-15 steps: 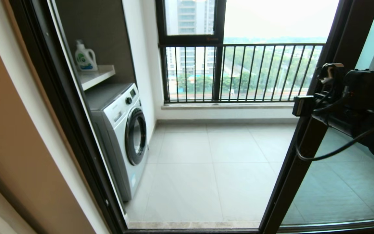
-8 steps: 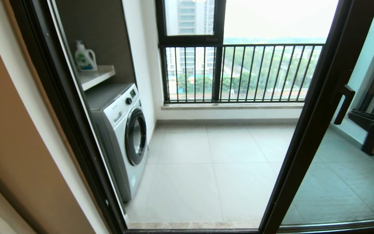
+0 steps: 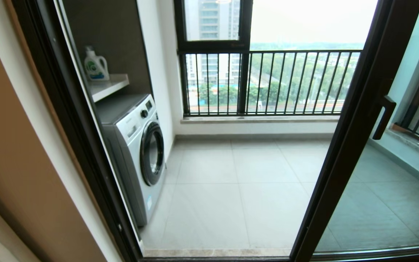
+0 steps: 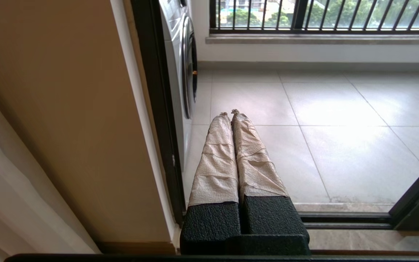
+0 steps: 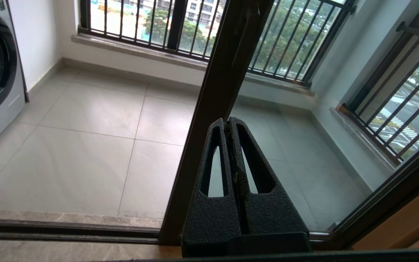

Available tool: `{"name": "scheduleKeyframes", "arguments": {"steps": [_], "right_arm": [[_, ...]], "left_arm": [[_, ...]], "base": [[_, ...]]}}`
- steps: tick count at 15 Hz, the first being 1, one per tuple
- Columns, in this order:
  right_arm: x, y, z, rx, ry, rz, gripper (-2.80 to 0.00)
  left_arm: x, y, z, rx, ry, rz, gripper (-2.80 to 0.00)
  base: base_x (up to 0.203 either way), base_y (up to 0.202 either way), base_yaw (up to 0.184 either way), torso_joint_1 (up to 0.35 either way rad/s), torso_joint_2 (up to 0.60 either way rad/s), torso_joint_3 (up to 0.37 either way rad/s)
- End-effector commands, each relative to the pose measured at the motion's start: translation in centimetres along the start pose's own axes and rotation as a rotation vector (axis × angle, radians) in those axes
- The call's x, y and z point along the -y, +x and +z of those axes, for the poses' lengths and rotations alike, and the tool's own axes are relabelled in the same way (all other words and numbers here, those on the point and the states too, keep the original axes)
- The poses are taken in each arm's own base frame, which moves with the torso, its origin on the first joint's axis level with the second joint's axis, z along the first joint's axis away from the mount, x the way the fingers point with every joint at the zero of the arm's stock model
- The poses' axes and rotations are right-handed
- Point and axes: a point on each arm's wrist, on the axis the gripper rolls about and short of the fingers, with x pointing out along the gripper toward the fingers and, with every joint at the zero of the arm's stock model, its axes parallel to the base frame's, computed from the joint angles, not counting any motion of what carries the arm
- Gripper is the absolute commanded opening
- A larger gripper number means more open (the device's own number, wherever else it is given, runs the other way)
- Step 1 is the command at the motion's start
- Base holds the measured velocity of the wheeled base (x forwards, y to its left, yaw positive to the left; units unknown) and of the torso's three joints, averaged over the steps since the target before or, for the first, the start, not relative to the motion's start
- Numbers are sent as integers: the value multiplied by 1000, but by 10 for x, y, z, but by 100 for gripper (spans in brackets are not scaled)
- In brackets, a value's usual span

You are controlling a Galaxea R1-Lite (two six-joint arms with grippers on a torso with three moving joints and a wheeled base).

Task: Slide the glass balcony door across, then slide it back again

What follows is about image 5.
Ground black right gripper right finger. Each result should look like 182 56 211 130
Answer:
228 116 312 254

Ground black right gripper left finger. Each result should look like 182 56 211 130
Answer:
181 117 244 257

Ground dark framed sliding glass door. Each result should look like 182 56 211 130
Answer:
159 0 419 246

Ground black door handle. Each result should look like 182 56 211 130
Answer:
231 0 264 68

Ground stone window sill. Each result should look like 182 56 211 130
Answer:
329 106 401 173
71 33 315 97

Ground short black balcony railing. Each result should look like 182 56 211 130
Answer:
342 20 419 162

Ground long black balcony railing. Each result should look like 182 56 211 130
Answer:
78 0 357 87

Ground grey high-rise building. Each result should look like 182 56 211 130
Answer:
184 0 228 28

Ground dark window frame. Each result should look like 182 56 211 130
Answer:
79 0 190 51

